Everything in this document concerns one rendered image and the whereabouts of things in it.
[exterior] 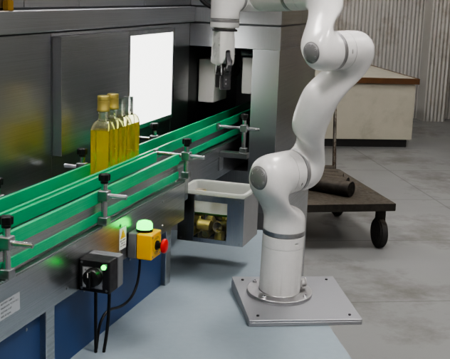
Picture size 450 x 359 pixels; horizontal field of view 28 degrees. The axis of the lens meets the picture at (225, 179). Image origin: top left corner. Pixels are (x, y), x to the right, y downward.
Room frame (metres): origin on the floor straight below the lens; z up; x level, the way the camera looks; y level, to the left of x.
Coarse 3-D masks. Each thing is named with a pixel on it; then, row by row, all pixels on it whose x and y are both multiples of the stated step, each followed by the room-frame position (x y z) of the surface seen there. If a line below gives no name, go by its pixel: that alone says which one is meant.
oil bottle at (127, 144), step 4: (120, 116) 2.60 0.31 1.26; (124, 116) 2.60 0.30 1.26; (124, 120) 2.59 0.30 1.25; (128, 120) 2.61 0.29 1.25; (124, 124) 2.58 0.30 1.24; (128, 124) 2.60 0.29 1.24; (128, 128) 2.60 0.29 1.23; (128, 132) 2.60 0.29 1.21; (128, 136) 2.60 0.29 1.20; (128, 140) 2.60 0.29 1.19; (124, 144) 2.58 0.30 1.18; (128, 144) 2.60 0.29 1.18; (124, 148) 2.58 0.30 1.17; (128, 148) 2.60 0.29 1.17; (124, 152) 2.58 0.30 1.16; (128, 152) 2.60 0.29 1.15; (124, 156) 2.58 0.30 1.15; (128, 156) 2.60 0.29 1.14; (124, 160) 2.58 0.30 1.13
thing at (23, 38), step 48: (0, 0) 2.27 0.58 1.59; (48, 0) 2.51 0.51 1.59; (96, 0) 2.80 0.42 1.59; (144, 0) 3.17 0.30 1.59; (0, 48) 2.27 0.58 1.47; (48, 48) 2.51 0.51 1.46; (192, 48) 3.67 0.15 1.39; (0, 96) 2.27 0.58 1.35; (48, 96) 2.51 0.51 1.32; (192, 96) 3.69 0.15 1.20; (0, 144) 2.26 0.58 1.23; (48, 144) 2.51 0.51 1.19
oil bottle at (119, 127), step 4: (112, 120) 2.54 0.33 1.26; (116, 120) 2.54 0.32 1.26; (120, 120) 2.56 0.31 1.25; (116, 124) 2.53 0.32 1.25; (120, 124) 2.55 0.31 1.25; (116, 128) 2.53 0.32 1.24; (120, 128) 2.55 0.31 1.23; (124, 128) 2.57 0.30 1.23; (116, 132) 2.53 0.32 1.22; (120, 132) 2.55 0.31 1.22; (124, 132) 2.57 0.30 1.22; (116, 136) 2.53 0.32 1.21; (120, 136) 2.55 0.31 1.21; (124, 136) 2.57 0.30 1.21; (116, 140) 2.53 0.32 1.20; (120, 140) 2.55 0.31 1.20; (124, 140) 2.57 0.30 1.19; (116, 144) 2.53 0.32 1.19; (120, 144) 2.55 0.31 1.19; (116, 148) 2.53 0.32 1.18; (120, 148) 2.55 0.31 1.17; (116, 152) 2.53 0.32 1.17; (120, 152) 2.55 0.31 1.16; (116, 156) 2.53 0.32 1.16; (120, 156) 2.55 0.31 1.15; (116, 160) 2.53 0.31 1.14; (120, 160) 2.55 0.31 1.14; (116, 164) 2.53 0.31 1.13
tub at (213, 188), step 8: (192, 184) 2.87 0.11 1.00; (200, 184) 2.92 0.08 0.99; (208, 184) 2.91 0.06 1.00; (216, 184) 2.91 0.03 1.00; (224, 184) 2.90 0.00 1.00; (232, 184) 2.89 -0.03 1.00; (240, 184) 2.88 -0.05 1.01; (248, 184) 2.87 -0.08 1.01; (192, 192) 2.76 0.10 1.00; (200, 192) 2.75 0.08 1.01; (208, 192) 2.74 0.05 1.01; (216, 192) 2.74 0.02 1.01; (224, 192) 2.89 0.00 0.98; (232, 192) 2.89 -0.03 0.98; (240, 192) 2.88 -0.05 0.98; (248, 192) 2.76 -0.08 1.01
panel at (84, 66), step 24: (72, 48) 2.58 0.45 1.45; (96, 48) 2.74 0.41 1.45; (120, 48) 2.91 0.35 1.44; (72, 72) 2.58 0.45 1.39; (96, 72) 2.74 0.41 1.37; (120, 72) 2.91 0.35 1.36; (72, 96) 2.58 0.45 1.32; (96, 96) 2.74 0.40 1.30; (120, 96) 2.91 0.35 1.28; (72, 120) 2.58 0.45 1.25; (72, 144) 2.58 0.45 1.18
